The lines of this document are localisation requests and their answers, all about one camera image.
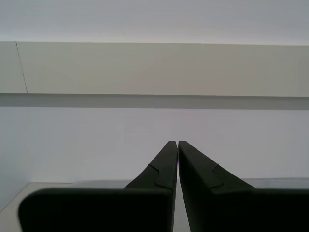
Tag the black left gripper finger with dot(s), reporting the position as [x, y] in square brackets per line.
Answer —
[241, 210]
[96, 210]

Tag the beige horizontal wall board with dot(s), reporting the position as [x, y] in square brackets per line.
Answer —
[154, 70]

